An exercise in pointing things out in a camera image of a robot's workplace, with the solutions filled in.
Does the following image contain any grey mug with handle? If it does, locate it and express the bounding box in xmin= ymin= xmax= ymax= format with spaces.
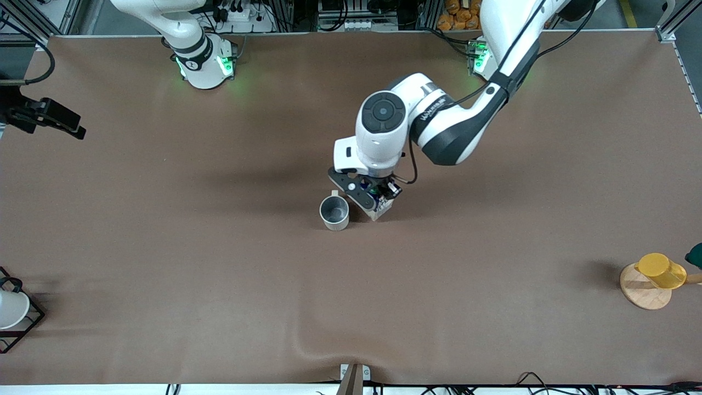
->
xmin=319 ymin=189 xmax=350 ymax=232

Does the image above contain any blue and white milk carton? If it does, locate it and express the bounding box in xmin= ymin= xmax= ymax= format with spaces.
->
xmin=366 ymin=193 xmax=397 ymax=222

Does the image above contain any yellow plastic cup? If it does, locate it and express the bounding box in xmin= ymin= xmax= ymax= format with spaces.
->
xmin=635 ymin=252 xmax=688 ymax=290

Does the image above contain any brown table cloth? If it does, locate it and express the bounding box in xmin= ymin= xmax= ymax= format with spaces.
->
xmin=0 ymin=30 xmax=702 ymax=386

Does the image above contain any white power strip with plugs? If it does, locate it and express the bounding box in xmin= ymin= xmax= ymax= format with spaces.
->
xmin=222 ymin=5 xmax=275 ymax=32

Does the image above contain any orange packaged goods pile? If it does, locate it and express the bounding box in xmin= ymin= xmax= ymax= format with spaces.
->
xmin=437 ymin=0 xmax=511 ymax=31

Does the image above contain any brown wooden bar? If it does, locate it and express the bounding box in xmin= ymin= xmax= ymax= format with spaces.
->
xmin=336 ymin=364 xmax=364 ymax=395

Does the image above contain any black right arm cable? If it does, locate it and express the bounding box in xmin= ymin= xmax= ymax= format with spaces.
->
xmin=0 ymin=16 xmax=56 ymax=87

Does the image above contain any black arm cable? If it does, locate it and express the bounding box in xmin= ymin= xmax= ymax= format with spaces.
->
xmin=395 ymin=0 xmax=598 ymax=185
xmin=0 ymin=16 xmax=56 ymax=87

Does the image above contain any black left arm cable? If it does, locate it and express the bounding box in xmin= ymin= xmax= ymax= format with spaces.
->
xmin=395 ymin=0 xmax=598 ymax=185

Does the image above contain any aluminium frame profile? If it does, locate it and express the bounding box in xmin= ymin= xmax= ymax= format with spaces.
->
xmin=0 ymin=0 xmax=83 ymax=50
xmin=655 ymin=0 xmax=702 ymax=116

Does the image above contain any grey metal table bracket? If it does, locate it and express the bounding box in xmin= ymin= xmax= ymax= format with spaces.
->
xmin=339 ymin=363 xmax=371 ymax=382

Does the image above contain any white cup with black handle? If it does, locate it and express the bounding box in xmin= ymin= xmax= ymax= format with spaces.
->
xmin=0 ymin=276 xmax=31 ymax=330

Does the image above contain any black wire rack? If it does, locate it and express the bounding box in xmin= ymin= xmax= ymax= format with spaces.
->
xmin=0 ymin=266 xmax=46 ymax=354

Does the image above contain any round wooden board with handle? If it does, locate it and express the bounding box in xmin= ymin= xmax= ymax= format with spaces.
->
xmin=620 ymin=262 xmax=702 ymax=311

